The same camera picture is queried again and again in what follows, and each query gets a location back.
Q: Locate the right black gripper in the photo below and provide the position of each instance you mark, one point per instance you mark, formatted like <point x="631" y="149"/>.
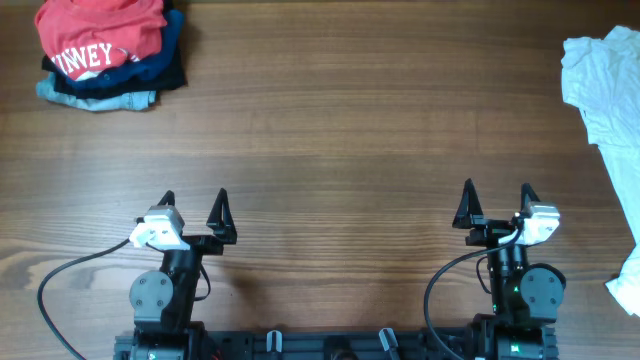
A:
<point x="468" y="214"/>

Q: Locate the navy blue folded garment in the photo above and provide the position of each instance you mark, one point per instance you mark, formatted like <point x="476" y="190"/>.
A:
<point x="145" y="69"/>

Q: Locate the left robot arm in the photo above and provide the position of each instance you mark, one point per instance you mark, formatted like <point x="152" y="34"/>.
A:
<point x="163" y="300"/>

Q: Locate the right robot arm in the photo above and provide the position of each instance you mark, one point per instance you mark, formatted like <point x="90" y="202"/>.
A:
<point x="525" y="296"/>

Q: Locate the black folded garment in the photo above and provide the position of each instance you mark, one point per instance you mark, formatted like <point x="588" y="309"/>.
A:
<point x="171" y="78"/>

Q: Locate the white t-shirt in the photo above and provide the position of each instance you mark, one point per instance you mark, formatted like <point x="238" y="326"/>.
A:
<point x="600" y="77"/>

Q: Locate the red folded printed t-shirt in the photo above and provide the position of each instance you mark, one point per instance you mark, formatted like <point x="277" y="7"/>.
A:
<point x="85" y="38"/>

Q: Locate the light blue folded jeans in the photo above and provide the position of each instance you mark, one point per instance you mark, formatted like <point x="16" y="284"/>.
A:
<point x="135" y="101"/>

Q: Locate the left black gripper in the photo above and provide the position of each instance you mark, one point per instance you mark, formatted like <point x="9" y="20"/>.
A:
<point x="220" y="224"/>

